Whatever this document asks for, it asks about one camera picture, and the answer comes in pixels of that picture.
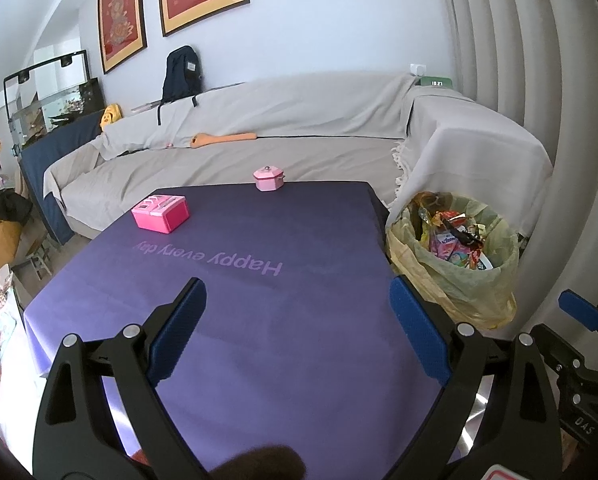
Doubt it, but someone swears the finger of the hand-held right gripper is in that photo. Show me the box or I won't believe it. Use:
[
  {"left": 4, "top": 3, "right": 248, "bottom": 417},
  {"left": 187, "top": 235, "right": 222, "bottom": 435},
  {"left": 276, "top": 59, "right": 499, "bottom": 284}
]
[
  {"left": 558, "top": 289, "right": 598, "bottom": 332},
  {"left": 529, "top": 323, "right": 598, "bottom": 374}
]

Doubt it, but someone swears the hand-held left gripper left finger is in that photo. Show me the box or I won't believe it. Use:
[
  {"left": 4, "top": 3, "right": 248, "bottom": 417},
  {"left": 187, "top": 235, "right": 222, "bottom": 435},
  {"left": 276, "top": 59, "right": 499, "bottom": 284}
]
[{"left": 31, "top": 276, "right": 209, "bottom": 480}]

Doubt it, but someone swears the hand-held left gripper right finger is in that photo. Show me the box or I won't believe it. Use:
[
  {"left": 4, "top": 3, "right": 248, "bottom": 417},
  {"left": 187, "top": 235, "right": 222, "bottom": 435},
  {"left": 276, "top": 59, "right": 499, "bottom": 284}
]
[{"left": 389, "top": 275, "right": 563, "bottom": 480}]

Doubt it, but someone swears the yellow-lined waste bin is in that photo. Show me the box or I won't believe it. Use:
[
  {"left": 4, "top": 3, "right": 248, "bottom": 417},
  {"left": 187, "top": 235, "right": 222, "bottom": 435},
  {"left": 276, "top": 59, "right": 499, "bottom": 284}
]
[{"left": 385, "top": 191, "right": 520, "bottom": 331}]

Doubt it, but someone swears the heap of discarded wrappers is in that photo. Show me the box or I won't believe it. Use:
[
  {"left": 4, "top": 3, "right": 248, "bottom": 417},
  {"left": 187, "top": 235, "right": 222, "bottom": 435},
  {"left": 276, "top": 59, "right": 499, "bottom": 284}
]
[{"left": 411, "top": 194, "right": 502, "bottom": 272}]

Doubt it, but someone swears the purple printed tablecloth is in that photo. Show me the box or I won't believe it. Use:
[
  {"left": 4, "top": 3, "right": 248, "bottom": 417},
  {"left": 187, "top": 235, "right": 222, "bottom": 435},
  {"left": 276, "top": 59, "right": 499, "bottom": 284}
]
[{"left": 23, "top": 180, "right": 490, "bottom": 480}]

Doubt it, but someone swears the pink rectangular box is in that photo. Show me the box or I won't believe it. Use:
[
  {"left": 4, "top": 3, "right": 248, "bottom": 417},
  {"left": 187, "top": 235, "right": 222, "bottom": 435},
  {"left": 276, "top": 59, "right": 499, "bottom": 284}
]
[{"left": 131, "top": 195, "right": 190, "bottom": 235}]

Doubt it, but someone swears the small wooden stool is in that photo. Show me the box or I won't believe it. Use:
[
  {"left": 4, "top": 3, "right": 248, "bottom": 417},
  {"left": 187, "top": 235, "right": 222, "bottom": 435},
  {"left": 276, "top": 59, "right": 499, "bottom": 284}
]
[{"left": 26, "top": 245, "right": 56, "bottom": 282}]

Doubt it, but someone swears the small pink pot box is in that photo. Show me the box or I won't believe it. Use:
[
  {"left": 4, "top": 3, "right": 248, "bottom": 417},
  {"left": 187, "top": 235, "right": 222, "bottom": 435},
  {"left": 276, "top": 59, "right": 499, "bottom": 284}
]
[{"left": 253, "top": 165, "right": 286, "bottom": 192}]

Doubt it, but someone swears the white fringed throw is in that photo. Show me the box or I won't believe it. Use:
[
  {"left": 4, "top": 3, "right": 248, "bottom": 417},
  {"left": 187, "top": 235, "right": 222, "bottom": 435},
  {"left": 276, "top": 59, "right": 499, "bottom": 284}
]
[{"left": 391, "top": 85, "right": 554, "bottom": 241}]

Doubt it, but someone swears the orange back scratcher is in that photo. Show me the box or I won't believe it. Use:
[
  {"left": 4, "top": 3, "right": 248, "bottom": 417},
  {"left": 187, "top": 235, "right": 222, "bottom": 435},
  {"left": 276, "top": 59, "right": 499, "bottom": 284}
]
[{"left": 190, "top": 132, "right": 257, "bottom": 149}]

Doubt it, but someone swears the black cloth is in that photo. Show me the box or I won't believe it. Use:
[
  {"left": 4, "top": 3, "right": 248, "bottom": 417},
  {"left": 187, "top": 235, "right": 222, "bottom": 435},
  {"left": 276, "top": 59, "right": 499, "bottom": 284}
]
[{"left": 0, "top": 190, "right": 34, "bottom": 227}]

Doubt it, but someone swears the navy blue cloth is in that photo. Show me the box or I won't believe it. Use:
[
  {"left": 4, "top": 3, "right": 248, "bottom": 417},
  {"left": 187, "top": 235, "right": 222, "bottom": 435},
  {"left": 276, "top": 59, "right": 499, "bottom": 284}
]
[{"left": 18, "top": 115, "right": 104, "bottom": 246}]

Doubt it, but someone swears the white pleated curtain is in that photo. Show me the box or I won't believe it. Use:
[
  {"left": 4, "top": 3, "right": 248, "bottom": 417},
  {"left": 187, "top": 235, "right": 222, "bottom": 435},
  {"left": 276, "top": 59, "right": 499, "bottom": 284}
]
[{"left": 439, "top": 0, "right": 598, "bottom": 341}]

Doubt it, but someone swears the grey covered sofa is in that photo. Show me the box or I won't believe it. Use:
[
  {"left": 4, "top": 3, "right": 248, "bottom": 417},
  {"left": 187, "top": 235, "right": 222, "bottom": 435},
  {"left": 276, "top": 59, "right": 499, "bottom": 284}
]
[{"left": 44, "top": 71, "right": 554, "bottom": 246}]

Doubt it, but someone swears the glass fish tank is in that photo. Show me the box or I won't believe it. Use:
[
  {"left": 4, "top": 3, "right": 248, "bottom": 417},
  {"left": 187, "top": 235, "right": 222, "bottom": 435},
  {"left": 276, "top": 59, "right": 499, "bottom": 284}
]
[{"left": 3, "top": 50, "right": 104, "bottom": 149}]

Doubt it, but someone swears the dark blue backpack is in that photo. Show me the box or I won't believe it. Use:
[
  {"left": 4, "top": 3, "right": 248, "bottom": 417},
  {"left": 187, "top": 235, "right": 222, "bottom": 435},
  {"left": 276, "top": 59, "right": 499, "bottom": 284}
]
[{"left": 158, "top": 45, "right": 202, "bottom": 126}]

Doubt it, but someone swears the tall red framed picture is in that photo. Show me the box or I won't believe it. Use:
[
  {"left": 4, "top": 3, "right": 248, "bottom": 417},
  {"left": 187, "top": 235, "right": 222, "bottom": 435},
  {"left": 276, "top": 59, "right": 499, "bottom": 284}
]
[{"left": 97, "top": 0, "right": 146, "bottom": 76}]

